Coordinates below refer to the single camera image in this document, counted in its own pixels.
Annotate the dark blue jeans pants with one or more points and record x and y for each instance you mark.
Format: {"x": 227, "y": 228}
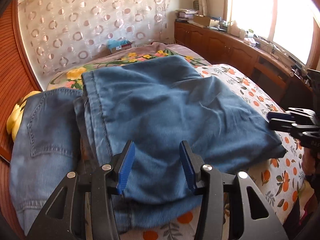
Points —
{"x": 162, "y": 110}

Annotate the circle pattern sheer curtain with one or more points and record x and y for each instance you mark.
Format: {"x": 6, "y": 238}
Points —
{"x": 87, "y": 17}

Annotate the floral blanket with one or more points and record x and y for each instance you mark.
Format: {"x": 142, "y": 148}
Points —
{"x": 75, "y": 73}

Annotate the long wooden cabinet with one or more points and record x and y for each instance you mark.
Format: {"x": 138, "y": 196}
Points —
{"x": 220, "y": 45}

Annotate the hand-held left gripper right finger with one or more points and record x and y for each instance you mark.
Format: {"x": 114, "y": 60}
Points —
{"x": 187, "y": 165}

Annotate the person's right hand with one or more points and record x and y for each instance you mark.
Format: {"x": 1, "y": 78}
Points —
{"x": 308, "y": 165}

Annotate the wooden slatted wardrobe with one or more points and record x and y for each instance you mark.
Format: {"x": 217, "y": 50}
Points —
{"x": 15, "y": 67}

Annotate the round woven fan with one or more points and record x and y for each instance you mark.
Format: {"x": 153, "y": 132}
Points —
{"x": 197, "y": 4}

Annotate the cardboard box with blue cloth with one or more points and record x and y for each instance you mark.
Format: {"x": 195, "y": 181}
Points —
{"x": 120, "y": 45}

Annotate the faded blue jeans pants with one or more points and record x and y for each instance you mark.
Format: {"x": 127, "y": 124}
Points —
{"x": 45, "y": 170}

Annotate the open flat cardboard box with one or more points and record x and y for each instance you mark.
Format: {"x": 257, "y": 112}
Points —
{"x": 202, "y": 20}

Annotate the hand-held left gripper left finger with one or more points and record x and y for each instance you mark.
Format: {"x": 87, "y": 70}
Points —
{"x": 126, "y": 165}

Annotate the orange fruit print bed sheet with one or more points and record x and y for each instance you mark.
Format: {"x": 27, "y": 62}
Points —
{"x": 275, "y": 175}

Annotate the window with wooden frame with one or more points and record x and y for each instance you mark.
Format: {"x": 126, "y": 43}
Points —
{"x": 250, "y": 5}

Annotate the yellow plush toy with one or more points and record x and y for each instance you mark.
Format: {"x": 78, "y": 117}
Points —
{"x": 13, "y": 120}

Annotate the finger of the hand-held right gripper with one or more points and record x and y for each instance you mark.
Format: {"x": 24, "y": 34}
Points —
{"x": 282, "y": 115}
{"x": 280, "y": 125}

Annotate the green cap bottle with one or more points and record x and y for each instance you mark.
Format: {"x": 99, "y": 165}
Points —
{"x": 250, "y": 33}

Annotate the stack of papers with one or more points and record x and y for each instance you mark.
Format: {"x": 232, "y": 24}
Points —
{"x": 185, "y": 15}

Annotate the white plastic jug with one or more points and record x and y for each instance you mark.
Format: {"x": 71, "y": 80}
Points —
{"x": 235, "y": 28}

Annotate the small white box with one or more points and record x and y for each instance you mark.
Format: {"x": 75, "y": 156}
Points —
{"x": 251, "y": 41}

